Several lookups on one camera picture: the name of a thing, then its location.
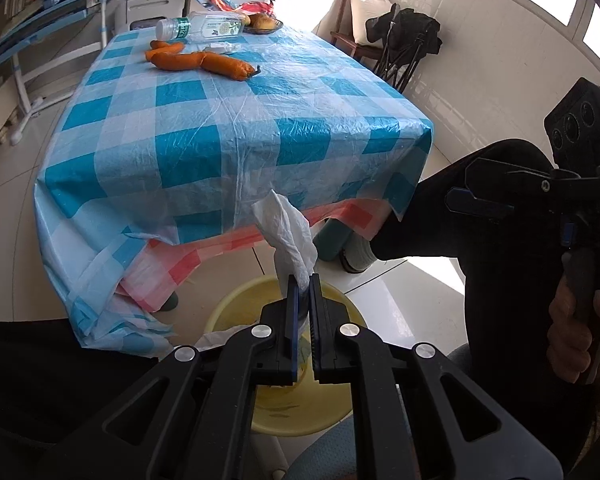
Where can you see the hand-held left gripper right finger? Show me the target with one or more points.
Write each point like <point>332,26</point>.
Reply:
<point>316,320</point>

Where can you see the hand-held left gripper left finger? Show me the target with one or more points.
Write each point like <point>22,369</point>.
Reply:
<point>292,320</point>

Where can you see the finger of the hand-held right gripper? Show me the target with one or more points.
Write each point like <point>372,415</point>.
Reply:
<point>480,202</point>
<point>505,175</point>

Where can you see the white paper wrapper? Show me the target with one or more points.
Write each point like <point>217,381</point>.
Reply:
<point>220,337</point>

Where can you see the white tissue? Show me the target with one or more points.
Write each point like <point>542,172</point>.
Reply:
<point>285,230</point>

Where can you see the yellow plastic basin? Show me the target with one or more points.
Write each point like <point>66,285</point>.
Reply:
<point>300,417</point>

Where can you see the clear plastic bottle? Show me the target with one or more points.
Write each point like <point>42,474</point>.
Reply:
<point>210,27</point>

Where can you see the person's right hand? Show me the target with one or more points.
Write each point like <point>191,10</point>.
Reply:
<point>565,330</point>

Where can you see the green table leg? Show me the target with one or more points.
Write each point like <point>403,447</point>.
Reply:
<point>170,302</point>
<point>330,245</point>
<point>362,257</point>

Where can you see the person's right leg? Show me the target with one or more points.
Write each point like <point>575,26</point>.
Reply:
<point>480,285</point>

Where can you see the person's leg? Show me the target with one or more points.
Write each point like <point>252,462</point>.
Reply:
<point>480,285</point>
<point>55,400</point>

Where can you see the red checked tablecloth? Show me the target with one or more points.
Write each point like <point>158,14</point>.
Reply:
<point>180,265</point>

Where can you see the black folding chair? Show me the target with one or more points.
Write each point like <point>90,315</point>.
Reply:
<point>410,30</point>

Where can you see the wooden chair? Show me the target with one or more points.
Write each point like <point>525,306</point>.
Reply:
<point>360,51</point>

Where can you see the blue checked tablecloth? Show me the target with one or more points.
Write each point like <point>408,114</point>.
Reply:
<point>205,135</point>

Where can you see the white sack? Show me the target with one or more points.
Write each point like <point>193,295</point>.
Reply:
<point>365,5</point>

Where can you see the person's left leg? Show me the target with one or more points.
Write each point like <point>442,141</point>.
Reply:
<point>55,400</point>

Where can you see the dark fruit bowl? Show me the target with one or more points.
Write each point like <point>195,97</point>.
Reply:
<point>276,28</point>

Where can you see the speckled yellow mango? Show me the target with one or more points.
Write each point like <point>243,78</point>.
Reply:
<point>265,22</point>

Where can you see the white printed wrapper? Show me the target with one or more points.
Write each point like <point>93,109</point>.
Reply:
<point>220,49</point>

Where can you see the smooth yellow mango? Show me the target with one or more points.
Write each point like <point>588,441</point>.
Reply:
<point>247,19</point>

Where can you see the blue white study desk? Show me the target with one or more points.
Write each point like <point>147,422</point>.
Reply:
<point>55,10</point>

